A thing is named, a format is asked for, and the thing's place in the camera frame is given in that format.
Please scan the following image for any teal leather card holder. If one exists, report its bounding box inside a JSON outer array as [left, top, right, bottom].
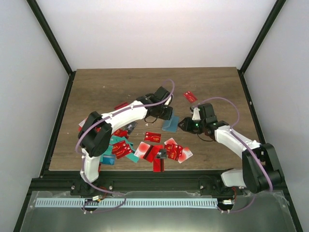
[[162, 116, 179, 133]]

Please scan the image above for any red card black stripe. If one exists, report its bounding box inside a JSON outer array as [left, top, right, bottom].
[[142, 145, 164, 163]]

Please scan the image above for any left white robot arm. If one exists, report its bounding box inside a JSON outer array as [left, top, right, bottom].
[[75, 87, 174, 195]]

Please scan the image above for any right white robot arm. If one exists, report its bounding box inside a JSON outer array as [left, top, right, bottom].
[[178, 103, 284, 195]]

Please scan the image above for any white red card right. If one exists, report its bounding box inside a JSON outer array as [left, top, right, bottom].
[[178, 147, 193, 163]]

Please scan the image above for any red VIP card centre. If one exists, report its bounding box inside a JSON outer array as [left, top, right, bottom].
[[144, 132, 161, 143]]

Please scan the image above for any red gold card right pile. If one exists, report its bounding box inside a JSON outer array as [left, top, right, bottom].
[[164, 144, 183, 161]]

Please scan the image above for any red gold card pile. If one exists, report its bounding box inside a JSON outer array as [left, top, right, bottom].
[[164, 144, 183, 161], [112, 141, 133, 159]]

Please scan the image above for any red card far right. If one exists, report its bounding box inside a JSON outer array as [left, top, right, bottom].
[[183, 91, 197, 103]]

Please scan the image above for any black card centre left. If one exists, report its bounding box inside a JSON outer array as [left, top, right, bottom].
[[125, 121, 138, 134]]

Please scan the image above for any small black card lower centre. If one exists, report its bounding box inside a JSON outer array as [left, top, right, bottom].
[[156, 148, 168, 159]]

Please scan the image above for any red card top pile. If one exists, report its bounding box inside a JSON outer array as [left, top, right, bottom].
[[114, 102, 129, 110]]

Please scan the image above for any white red circle card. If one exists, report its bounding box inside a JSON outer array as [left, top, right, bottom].
[[134, 142, 150, 158]]

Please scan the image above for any red striped card table edge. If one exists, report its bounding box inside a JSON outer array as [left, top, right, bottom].
[[153, 159, 165, 173]]

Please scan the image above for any teal card with stripe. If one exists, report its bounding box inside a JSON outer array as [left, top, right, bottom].
[[126, 144, 140, 163]]

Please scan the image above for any blue card front left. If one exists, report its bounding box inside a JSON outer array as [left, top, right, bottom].
[[100, 155, 115, 165]]

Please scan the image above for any white red card left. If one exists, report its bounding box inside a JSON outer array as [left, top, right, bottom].
[[79, 118, 87, 128]]

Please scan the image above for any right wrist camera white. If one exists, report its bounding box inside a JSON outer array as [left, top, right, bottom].
[[190, 106, 201, 121]]

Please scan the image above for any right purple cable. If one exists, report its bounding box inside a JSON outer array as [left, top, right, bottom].
[[193, 97, 273, 214]]

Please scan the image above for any purple cable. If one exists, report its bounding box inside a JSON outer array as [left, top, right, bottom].
[[193, 97, 273, 214], [75, 79, 176, 215]]

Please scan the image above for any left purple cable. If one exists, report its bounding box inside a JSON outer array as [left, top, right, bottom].
[[75, 79, 176, 215]]

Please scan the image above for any light blue slotted cable duct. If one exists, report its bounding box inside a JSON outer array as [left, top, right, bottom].
[[35, 198, 218, 209]]

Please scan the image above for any black frame post right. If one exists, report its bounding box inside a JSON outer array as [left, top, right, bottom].
[[239, 0, 287, 73]]

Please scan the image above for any black frame post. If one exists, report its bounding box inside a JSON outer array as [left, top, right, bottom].
[[239, 0, 287, 73], [26, 0, 74, 76]]

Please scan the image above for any black frame post left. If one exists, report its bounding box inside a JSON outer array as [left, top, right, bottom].
[[26, 0, 74, 76]]

